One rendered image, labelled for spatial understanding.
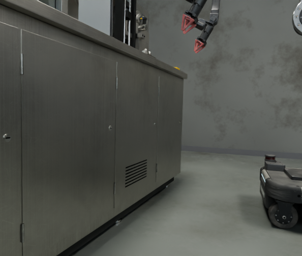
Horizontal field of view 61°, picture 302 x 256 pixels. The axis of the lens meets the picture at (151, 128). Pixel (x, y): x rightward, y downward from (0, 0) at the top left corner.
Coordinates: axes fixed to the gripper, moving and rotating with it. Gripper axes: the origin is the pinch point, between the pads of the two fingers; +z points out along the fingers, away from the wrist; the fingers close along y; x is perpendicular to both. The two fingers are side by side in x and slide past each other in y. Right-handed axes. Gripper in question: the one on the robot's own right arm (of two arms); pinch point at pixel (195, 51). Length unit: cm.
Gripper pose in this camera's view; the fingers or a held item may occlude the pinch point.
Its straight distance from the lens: 201.2
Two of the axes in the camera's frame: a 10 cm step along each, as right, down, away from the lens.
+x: 8.2, 5.3, -2.2
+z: -5.0, 8.4, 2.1
